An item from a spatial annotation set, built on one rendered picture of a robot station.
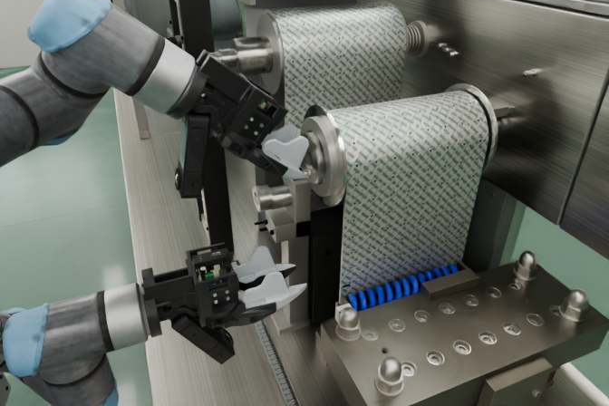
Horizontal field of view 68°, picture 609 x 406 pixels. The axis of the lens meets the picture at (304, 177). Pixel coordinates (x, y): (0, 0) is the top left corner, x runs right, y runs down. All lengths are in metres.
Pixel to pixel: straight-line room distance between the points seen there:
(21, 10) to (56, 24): 5.66
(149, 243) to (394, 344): 0.64
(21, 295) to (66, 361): 1.96
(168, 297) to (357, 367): 0.26
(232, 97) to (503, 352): 0.50
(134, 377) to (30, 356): 1.42
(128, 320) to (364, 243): 0.34
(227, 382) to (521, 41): 0.70
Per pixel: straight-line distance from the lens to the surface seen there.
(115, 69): 0.51
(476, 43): 0.86
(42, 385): 0.72
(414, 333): 0.71
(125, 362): 2.09
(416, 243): 0.75
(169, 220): 1.17
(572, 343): 0.79
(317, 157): 0.61
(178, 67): 0.52
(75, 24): 0.50
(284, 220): 0.71
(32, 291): 2.58
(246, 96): 0.55
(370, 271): 0.74
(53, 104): 0.54
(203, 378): 0.82
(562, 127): 0.75
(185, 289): 0.60
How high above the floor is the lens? 1.55
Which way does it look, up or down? 30 degrees down
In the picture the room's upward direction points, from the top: straight up
